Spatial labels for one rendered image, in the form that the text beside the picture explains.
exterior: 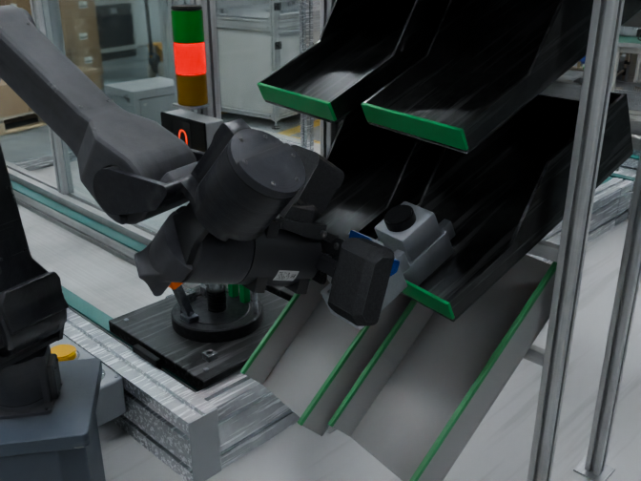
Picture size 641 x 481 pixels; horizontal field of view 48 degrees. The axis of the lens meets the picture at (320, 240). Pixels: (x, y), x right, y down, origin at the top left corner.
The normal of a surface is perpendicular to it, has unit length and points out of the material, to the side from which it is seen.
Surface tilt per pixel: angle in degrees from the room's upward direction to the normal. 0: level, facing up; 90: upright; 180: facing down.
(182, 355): 0
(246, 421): 90
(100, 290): 0
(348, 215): 25
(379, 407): 45
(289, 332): 90
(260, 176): 40
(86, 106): 32
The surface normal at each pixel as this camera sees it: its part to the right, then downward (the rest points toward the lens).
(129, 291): 0.00, -0.92
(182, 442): -0.69, 0.28
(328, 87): -0.34, -0.74
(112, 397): 0.72, 0.27
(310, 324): -0.58, -0.49
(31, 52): 0.45, -0.67
